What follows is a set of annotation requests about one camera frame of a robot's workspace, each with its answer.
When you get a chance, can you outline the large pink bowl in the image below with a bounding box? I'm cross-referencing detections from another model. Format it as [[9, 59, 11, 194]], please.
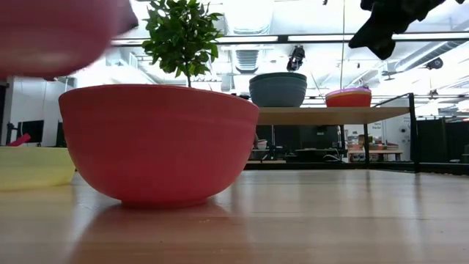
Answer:
[[0, 0, 130, 81]]

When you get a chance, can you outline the small green potted tree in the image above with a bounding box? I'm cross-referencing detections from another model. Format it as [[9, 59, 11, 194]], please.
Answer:
[[141, 0, 224, 88]]

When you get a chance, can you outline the black ceiling camera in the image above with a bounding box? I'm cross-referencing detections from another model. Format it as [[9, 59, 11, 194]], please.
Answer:
[[286, 45, 306, 73]]

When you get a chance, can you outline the round black ceiling fixture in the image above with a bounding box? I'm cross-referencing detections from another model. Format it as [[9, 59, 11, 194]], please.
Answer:
[[425, 56, 444, 71]]

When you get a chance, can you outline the large grey-blue bowl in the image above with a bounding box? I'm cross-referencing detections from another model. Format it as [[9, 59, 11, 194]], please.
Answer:
[[248, 81, 308, 108]]

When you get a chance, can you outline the background table with clutter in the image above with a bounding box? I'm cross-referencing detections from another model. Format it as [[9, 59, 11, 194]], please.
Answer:
[[347, 133, 404, 163]]

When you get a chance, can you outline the red background object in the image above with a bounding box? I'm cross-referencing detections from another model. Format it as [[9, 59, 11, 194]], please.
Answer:
[[7, 133, 32, 147]]

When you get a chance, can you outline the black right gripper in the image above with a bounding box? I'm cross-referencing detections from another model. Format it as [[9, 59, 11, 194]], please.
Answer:
[[347, 0, 466, 62]]

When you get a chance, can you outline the black ceiling light rail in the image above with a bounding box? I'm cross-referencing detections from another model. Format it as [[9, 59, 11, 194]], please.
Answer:
[[109, 32, 469, 48]]

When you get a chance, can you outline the small orange bowl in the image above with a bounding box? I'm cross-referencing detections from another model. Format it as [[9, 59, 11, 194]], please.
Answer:
[[325, 91, 372, 108]]

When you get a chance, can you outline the large red bowl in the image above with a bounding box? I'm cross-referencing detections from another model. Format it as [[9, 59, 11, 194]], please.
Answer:
[[58, 84, 260, 210]]

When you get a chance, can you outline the small yellow bowl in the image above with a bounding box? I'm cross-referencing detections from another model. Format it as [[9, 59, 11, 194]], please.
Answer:
[[0, 146, 77, 191]]

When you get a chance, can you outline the white ceiling air vent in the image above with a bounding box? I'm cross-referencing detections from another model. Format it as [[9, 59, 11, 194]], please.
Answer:
[[234, 49, 259, 74]]

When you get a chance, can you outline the black partition screen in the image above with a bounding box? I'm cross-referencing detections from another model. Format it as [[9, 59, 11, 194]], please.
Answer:
[[417, 119, 469, 164]]

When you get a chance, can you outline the wooden shelf with black frame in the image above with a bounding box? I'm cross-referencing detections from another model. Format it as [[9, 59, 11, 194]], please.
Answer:
[[244, 92, 421, 173]]

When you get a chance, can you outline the black computer monitor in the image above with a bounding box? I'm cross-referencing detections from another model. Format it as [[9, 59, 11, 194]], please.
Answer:
[[16, 120, 45, 144], [55, 121, 69, 148]]

